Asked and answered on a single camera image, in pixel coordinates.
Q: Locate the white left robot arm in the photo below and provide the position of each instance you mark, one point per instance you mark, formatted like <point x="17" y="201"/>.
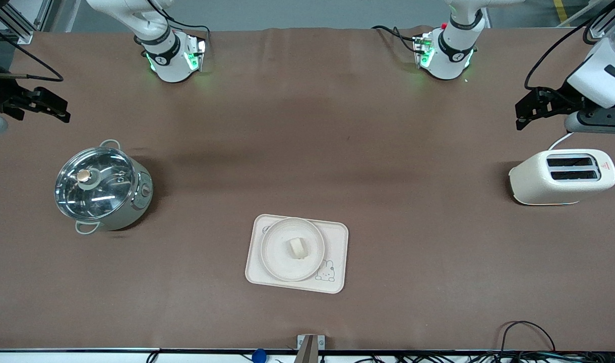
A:
<point x="456" y="43"/>

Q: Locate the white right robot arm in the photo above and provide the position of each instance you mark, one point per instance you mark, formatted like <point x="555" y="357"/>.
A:
<point x="169" y="53"/>

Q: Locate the cream rectangular rabbit tray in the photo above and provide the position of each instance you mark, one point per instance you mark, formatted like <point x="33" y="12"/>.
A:
<point x="337" y="242"/>

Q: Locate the pale green electric pot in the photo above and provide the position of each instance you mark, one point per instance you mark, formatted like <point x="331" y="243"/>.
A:
<point x="142" y="201"/>

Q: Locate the white steamed bun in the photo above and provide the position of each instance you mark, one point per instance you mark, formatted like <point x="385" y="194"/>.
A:
<point x="298" y="248"/>

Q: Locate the blue round knob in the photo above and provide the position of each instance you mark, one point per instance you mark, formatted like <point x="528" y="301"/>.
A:
<point x="258" y="356"/>

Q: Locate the white round plate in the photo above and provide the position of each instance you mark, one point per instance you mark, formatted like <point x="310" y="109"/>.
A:
<point x="280" y="257"/>

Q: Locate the cream two-slot toaster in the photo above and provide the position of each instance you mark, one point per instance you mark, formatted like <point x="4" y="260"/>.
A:
<point x="534" y="184"/>

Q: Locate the aluminium frame profile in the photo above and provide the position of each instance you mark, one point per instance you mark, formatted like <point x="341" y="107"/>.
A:
<point x="20" y="27"/>
<point x="602" y="27"/>

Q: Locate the glass pot lid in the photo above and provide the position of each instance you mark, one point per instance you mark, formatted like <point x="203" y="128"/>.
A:
<point x="93" y="184"/>

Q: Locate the brown table mat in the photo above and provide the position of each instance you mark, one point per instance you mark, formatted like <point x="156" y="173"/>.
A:
<point x="307" y="126"/>

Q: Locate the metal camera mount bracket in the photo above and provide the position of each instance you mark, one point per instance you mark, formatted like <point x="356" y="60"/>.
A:
<point x="310" y="348"/>

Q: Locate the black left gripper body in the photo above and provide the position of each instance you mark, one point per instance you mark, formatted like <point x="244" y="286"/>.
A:
<point x="570" y="96"/>

